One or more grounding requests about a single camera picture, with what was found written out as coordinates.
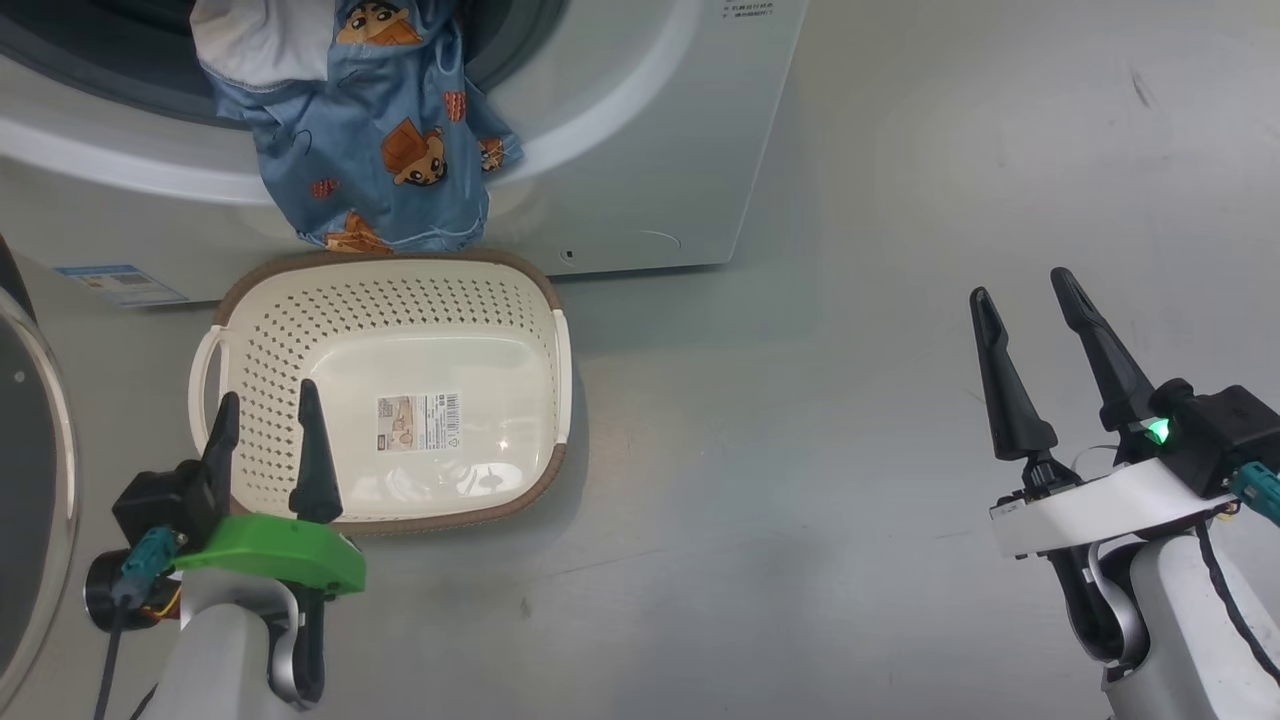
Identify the glass washing machine door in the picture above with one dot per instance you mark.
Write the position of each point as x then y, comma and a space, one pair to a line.
30, 450

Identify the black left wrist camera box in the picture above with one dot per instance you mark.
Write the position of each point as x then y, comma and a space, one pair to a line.
160, 500

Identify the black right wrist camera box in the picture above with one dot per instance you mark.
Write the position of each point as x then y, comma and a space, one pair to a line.
1220, 430

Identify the paper barcode basket label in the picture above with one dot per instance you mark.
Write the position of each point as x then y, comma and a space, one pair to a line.
420, 422

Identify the blue cartoon print garment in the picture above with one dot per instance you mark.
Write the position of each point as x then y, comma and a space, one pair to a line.
380, 120

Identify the cream perforated basket brown rim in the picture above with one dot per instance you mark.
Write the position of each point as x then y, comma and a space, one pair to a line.
400, 330

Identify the white front-load washing machine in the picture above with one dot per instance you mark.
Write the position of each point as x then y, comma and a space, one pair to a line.
650, 150

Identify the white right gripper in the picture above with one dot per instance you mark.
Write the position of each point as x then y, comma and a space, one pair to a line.
1100, 510

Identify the blue energy label sticker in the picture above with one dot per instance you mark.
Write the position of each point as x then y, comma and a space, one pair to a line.
120, 285

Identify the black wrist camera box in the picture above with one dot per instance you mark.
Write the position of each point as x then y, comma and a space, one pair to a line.
160, 500
1220, 430

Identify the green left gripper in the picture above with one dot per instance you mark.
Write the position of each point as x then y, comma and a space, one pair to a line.
280, 555

